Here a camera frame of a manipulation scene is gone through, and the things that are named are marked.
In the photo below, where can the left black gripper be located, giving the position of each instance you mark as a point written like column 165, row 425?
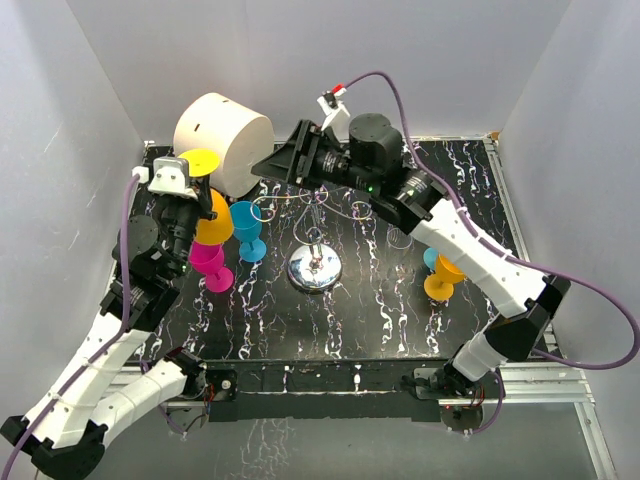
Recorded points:
column 201, row 187

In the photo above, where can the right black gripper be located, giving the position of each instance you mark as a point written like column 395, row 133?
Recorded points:
column 303, row 150

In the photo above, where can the orange wine glass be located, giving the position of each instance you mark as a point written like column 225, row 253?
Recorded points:
column 215, row 226
column 440, row 285

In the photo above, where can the clear wine glass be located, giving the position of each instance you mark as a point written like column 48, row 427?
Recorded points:
column 397, row 257

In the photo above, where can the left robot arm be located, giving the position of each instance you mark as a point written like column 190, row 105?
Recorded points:
column 67, row 433

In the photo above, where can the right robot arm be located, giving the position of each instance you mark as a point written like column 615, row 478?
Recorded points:
column 372, row 161

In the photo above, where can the blue plastic wine glass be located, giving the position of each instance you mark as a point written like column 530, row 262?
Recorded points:
column 246, row 218

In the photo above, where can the magenta plastic wine glass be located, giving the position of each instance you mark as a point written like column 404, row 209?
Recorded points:
column 209, row 260

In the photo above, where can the chrome wine glass rack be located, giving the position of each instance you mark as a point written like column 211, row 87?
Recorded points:
column 314, row 267

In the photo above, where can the white cylindrical container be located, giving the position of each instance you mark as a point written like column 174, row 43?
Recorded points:
column 240, row 137

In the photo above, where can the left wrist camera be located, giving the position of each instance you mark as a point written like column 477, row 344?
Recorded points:
column 166, row 176

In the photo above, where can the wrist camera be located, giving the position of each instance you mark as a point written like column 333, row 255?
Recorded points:
column 166, row 176
column 336, row 114

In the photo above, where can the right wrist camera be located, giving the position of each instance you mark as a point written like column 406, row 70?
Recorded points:
column 336, row 114

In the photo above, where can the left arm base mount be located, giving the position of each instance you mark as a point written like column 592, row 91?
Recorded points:
column 192, row 409

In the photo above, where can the aluminium frame rail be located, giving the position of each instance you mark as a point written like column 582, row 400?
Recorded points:
column 318, row 376

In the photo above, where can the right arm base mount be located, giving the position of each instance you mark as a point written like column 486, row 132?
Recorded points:
column 467, row 418

